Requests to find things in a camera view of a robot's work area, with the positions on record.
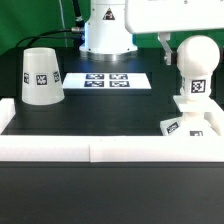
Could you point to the white marker plate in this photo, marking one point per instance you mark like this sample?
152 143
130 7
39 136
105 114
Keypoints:
106 81

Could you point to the white lamp shade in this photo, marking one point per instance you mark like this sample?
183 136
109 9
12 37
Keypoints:
41 80

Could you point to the white lamp bulb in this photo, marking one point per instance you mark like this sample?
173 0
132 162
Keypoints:
197 58

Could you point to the white lamp base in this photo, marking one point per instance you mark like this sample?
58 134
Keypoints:
202 118

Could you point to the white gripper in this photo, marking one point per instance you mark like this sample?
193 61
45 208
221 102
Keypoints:
164 16

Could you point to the white foam fence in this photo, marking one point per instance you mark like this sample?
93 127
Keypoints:
103 149

